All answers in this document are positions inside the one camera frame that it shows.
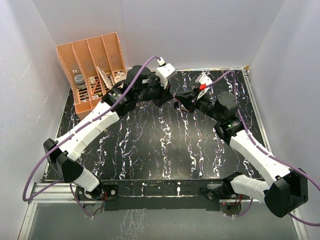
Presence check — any grey round tin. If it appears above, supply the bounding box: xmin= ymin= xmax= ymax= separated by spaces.
xmin=74 ymin=74 xmax=87 ymax=90

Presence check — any white labelled packet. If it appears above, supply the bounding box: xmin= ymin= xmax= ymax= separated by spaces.
xmin=114 ymin=71 xmax=127 ymax=83

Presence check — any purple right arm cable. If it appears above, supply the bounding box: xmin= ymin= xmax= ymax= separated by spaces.
xmin=206 ymin=70 xmax=320 ymax=227

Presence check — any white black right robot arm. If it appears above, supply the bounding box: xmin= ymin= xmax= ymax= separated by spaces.
xmin=191 ymin=92 xmax=309 ymax=218

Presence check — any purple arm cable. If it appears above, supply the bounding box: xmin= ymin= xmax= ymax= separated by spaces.
xmin=206 ymin=70 xmax=320 ymax=227
xmin=22 ymin=55 xmax=163 ymax=219

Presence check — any white striped card packet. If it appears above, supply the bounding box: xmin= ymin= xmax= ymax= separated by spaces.
xmin=96 ymin=66 xmax=113 ymax=90

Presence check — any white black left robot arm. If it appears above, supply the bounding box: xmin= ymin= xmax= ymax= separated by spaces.
xmin=43 ymin=63 xmax=177 ymax=200

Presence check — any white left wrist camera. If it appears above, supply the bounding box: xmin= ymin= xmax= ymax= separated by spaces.
xmin=155 ymin=57 xmax=177 ymax=89

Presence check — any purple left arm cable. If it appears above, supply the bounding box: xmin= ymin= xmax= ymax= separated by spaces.
xmin=22 ymin=55 xmax=163 ymax=219

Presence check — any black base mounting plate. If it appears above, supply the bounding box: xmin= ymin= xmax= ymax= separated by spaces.
xmin=74 ymin=178 xmax=253 ymax=213

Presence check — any aluminium frame rail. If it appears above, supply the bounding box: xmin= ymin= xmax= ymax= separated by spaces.
xmin=18 ymin=184 xmax=309 ymax=240

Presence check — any orange plastic file organizer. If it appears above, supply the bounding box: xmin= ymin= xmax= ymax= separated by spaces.
xmin=56 ymin=32 xmax=127 ymax=120

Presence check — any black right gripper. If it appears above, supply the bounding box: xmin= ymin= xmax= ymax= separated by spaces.
xmin=175 ymin=87 xmax=223 ymax=123

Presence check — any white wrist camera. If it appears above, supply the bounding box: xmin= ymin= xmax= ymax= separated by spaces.
xmin=155 ymin=57 xmax=177 ymax=89
xmin=191 ymin=73 xmax=213 ymax=104

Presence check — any small beige box in organizer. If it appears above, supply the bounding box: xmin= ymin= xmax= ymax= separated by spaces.
xmin=88 ymin=76 xmax=97 ymax=85

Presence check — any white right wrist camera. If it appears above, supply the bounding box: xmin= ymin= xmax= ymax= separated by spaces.
xmin=191 ymin=73 xmax=213 ymax=104

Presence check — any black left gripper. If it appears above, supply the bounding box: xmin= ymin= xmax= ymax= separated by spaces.
xmin=135 ymin=74 xmax=173 ymax=108

